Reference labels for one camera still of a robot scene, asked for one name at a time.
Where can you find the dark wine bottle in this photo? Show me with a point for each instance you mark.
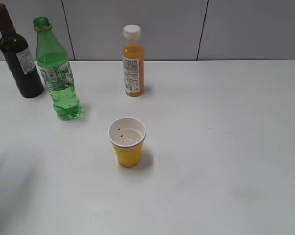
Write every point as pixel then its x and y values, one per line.
pixel 18 57

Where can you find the green sprite bottle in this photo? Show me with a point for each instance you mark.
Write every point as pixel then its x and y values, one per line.
pixel 55 69

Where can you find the yellow paper cup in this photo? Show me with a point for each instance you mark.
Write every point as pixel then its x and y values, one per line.
pixel 127 136

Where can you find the orange juice bottle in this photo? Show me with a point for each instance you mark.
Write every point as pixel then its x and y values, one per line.
pixel 133 61

